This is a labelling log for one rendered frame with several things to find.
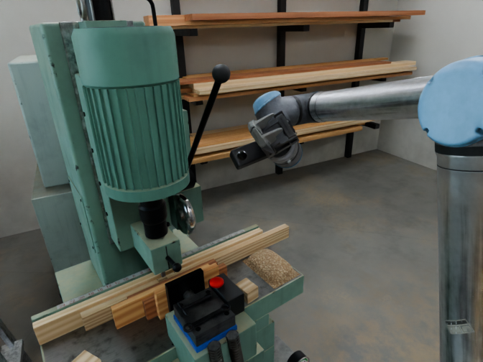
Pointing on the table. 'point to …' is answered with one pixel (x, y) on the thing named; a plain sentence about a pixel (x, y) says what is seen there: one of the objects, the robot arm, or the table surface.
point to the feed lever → (222, 74)
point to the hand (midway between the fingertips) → (251, 131)
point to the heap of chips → (271, 267)
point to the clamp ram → (184, 287)
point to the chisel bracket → (156, 248)
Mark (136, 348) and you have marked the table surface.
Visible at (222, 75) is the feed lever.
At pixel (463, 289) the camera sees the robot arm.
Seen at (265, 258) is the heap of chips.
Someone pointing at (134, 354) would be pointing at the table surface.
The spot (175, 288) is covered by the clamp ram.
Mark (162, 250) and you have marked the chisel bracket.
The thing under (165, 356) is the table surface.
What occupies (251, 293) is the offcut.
